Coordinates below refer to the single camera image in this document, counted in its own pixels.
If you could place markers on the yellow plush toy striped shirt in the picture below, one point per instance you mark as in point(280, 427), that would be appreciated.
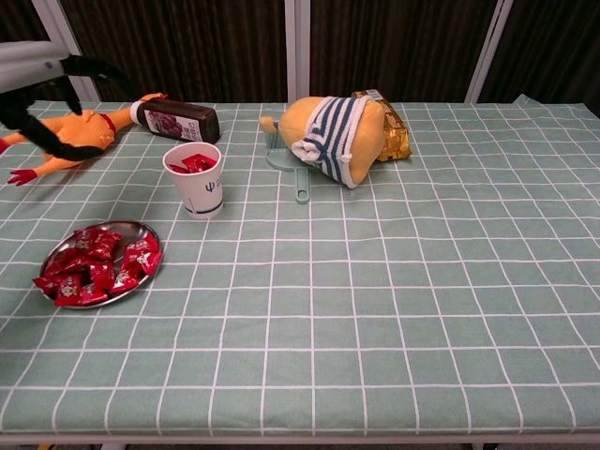
point(361, 131)

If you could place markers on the orange rubber chicken toy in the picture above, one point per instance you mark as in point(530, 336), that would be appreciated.
point(86, 129)

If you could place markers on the white paper cup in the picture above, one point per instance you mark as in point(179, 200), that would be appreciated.
point(206, 187)

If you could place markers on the green white checked tablecloth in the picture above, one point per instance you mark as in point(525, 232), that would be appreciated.
point(375, 304)

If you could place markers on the dark brown curtain panel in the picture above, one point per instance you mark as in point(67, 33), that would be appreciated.
point(187, 37)
point(553, 47)
point(14, 19)
point(398, 42)

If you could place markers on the gold foil snack package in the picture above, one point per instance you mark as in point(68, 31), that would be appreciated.
point(396, 140)

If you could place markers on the mint green plastic comb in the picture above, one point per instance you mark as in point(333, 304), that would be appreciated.
point(302, 185)

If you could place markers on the round metal plate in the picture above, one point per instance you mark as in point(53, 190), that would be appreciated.
point(136, 228)

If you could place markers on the white metal frame post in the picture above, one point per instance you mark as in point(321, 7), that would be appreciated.
point(297, 47)
point(490, 47)
point(47, 19)

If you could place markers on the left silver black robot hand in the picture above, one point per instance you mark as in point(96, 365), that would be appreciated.
point(28, 65)

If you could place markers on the red candy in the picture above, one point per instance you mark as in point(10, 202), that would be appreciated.
point(47, 286)
point(197, 163)
point(94, 295)
point(98, 243)
point(124, 281)
point(100, 275)
point(70, 290)
point(143, 255)
point(65, 262)
point(177, 169)

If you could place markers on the dark brown sauce bottle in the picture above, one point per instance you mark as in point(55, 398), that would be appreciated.
point(201, 124)

